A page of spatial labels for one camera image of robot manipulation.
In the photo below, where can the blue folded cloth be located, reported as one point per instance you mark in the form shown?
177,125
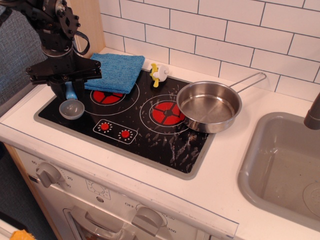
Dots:
119,73

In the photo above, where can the black toy stovetop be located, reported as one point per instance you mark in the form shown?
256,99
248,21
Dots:
159,138

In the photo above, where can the grey right oven knob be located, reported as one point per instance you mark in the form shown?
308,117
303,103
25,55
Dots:
148,220

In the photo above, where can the white toy oven front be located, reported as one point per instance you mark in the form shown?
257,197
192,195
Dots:
82,209

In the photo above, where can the stainless steel pan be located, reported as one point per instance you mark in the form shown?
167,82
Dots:
212,107

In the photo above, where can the red stove knob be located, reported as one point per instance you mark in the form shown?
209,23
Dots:
105,127
125,134

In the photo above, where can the wooden side post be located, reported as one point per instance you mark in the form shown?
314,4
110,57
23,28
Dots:
90,23

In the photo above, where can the left red stove knob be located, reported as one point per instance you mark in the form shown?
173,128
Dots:
105,127

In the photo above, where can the grey left oven knob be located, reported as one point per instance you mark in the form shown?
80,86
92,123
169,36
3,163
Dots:
47,174

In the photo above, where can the grey faucet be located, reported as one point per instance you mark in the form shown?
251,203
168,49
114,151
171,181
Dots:
312,118

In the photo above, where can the grey oven knob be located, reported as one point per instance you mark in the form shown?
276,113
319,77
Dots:
47,174
148,220

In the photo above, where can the orange object at corner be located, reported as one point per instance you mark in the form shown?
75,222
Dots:
21,235

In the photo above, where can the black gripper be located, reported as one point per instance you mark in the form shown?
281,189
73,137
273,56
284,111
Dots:
56,70

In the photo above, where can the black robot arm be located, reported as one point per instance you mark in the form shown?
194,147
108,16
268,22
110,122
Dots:
57,27

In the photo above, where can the right red stove knob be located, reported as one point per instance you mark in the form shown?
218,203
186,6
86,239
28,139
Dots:
125,134

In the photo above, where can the yellow white toy whisk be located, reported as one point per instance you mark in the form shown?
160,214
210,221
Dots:
158,73

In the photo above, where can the grey sink basin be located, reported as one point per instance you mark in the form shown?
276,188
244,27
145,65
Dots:
281,169

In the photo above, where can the blue grey toy ladle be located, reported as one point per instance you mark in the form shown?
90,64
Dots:
71,108

